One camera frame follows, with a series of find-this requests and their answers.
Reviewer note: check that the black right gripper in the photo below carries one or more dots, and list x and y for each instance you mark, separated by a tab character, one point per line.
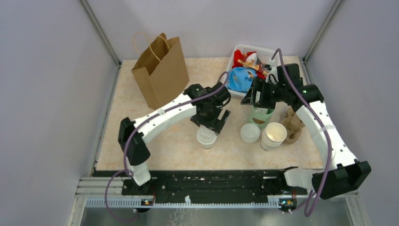
259	84

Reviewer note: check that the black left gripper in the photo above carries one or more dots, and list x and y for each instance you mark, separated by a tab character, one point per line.
212	123

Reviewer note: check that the white cup lid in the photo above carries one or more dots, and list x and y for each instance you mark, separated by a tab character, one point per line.
205	134

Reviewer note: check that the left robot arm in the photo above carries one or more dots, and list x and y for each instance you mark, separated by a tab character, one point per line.
134	135

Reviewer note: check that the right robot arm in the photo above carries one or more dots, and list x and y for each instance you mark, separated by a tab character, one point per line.
343	171

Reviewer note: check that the blue snack packet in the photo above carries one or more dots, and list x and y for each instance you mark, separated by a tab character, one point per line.
240	79

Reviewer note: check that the green straw holder cup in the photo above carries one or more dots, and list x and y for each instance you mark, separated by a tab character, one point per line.
260	120

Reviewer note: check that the stack of white lids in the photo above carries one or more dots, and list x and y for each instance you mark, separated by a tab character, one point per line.
250	133

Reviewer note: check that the red snack packet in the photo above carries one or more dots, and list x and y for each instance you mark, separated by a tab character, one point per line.
250	60

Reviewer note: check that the stack of paper cups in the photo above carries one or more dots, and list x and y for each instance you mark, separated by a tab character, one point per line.
273	135

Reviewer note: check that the white plastic basket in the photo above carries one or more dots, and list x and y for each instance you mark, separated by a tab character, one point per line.
265	55

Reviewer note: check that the brown cardboard cup carrier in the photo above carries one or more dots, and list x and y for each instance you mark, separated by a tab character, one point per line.
294	126

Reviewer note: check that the brown paper bag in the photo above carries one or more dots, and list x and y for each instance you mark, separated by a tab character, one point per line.
160	72

